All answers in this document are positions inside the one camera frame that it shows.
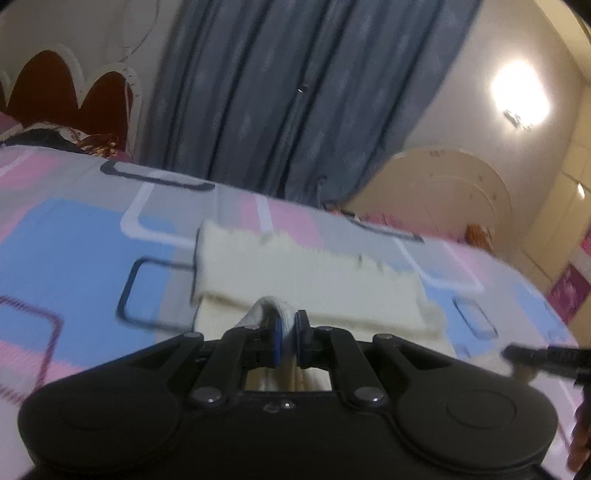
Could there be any red headboard with white trim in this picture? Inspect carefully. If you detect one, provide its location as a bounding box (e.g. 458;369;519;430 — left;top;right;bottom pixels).
0;44;148;162

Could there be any dark cloth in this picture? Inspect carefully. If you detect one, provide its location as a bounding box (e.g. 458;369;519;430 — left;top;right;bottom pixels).
4;128;70;148

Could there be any blue patterned curtain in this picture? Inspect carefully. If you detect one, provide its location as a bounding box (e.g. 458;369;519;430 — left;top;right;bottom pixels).
139;0;483;208

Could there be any pink floral cloth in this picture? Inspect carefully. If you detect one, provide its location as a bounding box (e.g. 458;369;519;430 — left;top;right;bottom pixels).
547;261;591;324

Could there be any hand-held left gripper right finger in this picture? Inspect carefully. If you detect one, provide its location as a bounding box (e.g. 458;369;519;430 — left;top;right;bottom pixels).
294;310;444;409

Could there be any cream arched headboard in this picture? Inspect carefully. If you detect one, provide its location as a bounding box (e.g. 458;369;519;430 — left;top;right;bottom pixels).
346;147;513;257

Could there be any person's right hand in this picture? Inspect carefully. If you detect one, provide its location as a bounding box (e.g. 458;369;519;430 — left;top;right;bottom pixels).
567;413;591;472

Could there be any orange cloth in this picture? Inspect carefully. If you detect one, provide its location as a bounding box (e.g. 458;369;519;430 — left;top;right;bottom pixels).
466;224;495;254

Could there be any patterned grey pink bedsheet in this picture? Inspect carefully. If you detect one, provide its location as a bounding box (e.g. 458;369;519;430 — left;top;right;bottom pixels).
0;145;583;480

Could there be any pink bed sheet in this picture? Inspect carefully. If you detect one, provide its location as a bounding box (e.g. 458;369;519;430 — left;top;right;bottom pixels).
365;210;467;241

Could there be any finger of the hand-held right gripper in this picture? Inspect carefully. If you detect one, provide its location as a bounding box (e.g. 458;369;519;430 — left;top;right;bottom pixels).
502;344;591;374

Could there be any cream knitted sweater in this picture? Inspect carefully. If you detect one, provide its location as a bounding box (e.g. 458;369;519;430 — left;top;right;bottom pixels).
191;220;527;393

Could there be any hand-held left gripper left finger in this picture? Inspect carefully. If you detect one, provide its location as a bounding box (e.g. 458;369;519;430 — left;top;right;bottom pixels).
139;318;284;408

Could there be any cream wardrobe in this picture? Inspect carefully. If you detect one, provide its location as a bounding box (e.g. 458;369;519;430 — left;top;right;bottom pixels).
519;129;591;287

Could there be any wall lamp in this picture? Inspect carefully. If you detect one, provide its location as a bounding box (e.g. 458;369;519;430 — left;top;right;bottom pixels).
503;108;536;131

